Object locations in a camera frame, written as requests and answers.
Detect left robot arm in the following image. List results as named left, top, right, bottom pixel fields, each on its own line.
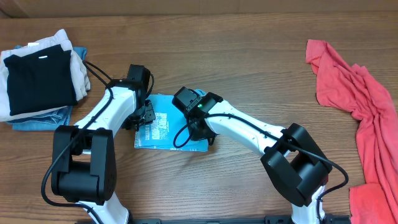
left=41, top=65, right=155, bottom=223

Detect light blue printed t-shirt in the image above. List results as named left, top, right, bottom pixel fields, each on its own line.
left=134, top=88, right=210, bottom=153

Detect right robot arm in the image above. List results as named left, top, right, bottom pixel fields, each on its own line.
left=172, top=86, right=332, bottom=223

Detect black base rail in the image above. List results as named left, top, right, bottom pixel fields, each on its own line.
left=74, top=214, right=352, bottom=224

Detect beige folded garment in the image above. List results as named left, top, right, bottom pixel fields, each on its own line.
left=1, top=29, right=91, bottom=122

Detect folded blue jeans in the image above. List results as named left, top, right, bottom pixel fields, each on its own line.
left=7, top=47, right=91, bottom=131

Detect black folded shirt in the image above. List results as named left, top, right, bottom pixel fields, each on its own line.
left=4, top=45, right=77, bottom=116

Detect red t-shirt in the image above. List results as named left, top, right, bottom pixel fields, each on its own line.
left=306, top=39, right=397, bottom=223

